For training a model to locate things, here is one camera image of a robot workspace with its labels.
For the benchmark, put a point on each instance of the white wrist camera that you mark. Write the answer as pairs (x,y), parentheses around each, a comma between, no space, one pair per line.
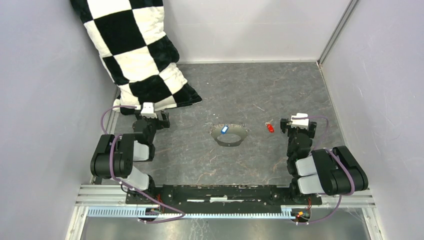
(148,110)
(300,120)

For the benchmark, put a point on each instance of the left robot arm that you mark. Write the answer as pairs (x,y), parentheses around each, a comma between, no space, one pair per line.
(130,148)

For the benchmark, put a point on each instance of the white slotted cable duct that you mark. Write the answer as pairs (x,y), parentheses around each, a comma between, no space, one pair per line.
(150,213)

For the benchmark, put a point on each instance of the blue key tag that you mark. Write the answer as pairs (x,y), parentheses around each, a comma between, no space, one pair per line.
(224,129)

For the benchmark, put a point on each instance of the aluminium frame rail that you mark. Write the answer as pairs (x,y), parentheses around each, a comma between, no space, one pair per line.
(349,10)

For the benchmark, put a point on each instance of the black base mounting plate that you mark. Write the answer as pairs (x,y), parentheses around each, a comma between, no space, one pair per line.
(213,199)

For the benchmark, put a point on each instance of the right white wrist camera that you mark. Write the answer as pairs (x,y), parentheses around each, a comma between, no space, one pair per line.
(300,120)

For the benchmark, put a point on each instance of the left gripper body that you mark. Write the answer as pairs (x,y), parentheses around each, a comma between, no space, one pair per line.
(154,123)

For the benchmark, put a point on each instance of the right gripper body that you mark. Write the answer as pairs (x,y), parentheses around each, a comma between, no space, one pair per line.
(291,131)

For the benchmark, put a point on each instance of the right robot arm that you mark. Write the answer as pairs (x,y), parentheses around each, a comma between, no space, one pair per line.
(319,171)

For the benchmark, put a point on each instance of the black white checkered pillow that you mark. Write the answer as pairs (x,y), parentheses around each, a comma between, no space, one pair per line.
(136,52)

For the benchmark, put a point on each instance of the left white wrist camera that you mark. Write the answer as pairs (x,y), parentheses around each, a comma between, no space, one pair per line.
(148,110)

